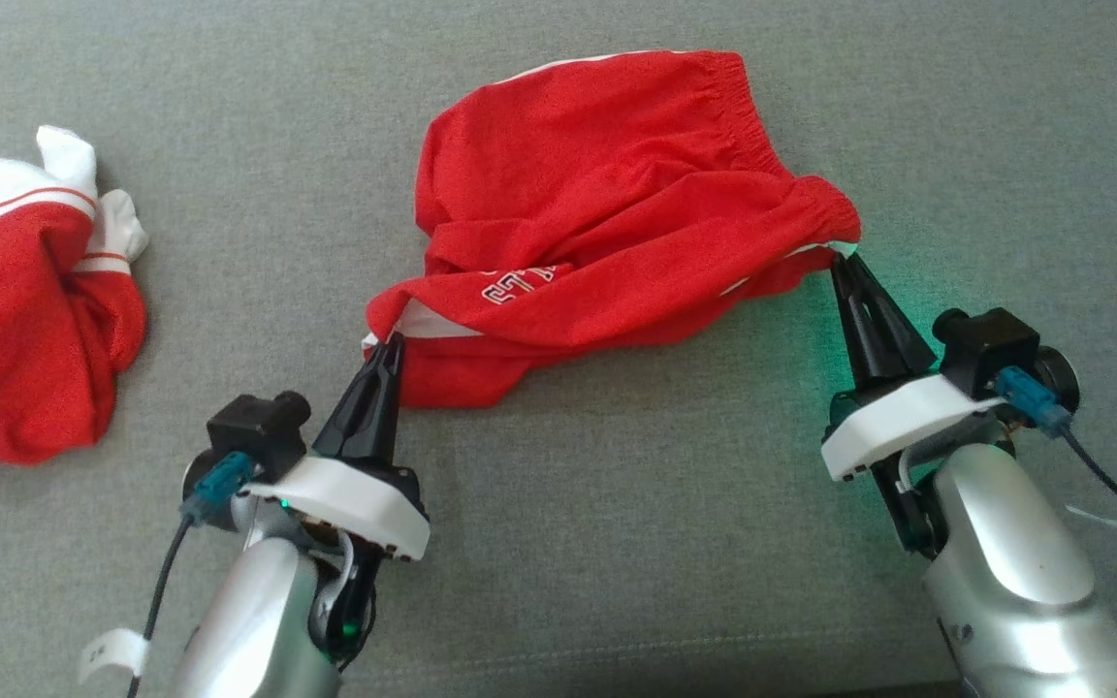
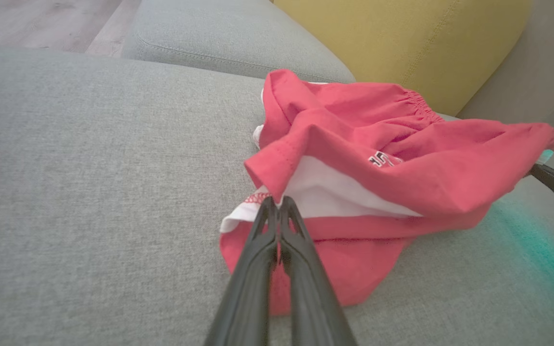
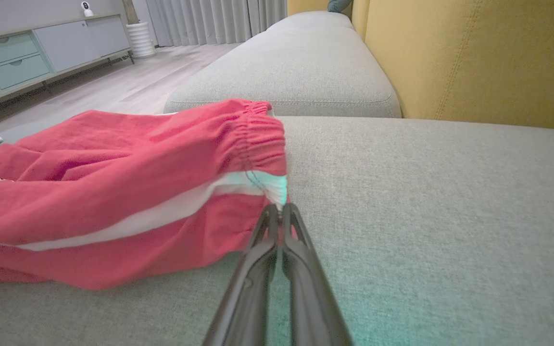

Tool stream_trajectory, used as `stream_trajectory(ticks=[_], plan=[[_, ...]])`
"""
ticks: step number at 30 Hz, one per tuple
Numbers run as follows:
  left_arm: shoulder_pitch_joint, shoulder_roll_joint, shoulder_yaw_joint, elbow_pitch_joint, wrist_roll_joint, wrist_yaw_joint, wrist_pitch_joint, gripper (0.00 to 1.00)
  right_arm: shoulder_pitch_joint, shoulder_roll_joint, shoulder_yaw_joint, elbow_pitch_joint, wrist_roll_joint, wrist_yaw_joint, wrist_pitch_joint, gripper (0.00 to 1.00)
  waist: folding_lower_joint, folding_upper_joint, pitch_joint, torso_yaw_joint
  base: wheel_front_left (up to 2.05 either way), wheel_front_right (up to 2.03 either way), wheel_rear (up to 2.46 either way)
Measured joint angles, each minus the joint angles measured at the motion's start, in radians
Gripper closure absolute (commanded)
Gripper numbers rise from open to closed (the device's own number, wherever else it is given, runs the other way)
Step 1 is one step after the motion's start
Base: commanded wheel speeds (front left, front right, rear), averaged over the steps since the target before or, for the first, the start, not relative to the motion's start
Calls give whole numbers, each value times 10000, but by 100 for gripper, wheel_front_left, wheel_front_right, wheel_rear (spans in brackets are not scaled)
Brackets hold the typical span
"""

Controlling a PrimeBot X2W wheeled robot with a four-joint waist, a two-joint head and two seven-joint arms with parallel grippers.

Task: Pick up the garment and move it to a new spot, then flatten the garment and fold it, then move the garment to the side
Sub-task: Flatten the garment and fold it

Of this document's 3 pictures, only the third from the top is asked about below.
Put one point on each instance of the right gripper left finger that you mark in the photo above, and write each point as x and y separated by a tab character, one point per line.
248	298

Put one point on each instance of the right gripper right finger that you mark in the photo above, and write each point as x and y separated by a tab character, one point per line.
310	298

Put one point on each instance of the red shorts white side stripe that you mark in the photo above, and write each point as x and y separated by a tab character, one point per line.
113	158

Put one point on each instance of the large grey sofa seat cushion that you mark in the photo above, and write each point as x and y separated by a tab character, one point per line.
426	216

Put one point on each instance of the small grey sofa seat cushion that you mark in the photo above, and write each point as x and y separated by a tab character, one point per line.
296	72

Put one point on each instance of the white ribbed plant pot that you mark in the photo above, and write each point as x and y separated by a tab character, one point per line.
141	41

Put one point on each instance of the grey pleated curtain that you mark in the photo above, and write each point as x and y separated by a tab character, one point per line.
209	19

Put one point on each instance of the wide yellow sofa backrest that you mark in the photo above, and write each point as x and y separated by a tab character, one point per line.
474	57

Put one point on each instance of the teal throw pillow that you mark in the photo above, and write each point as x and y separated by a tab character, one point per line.
339	5

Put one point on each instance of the brown wooden plant trunk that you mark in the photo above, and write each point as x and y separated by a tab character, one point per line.
131	12

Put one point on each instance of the grey low media cabinet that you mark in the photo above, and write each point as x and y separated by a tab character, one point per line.
75	41

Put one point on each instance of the teal cabinet drawer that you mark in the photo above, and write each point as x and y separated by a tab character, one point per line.
5	48
19	71

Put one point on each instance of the white round security camera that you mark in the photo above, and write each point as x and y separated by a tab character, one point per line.
86	8

